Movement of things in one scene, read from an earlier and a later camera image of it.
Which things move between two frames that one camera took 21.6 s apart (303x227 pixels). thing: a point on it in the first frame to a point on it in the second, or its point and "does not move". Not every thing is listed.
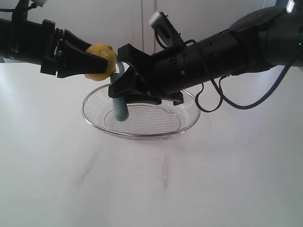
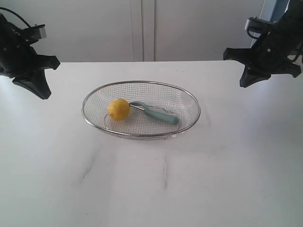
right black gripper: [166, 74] to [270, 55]
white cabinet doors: [126, 22] does not move
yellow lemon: [105, 51] to [118, 109]
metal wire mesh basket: [145, 121] does not move
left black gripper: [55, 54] to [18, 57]
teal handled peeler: [120, 105] to [167, 119]
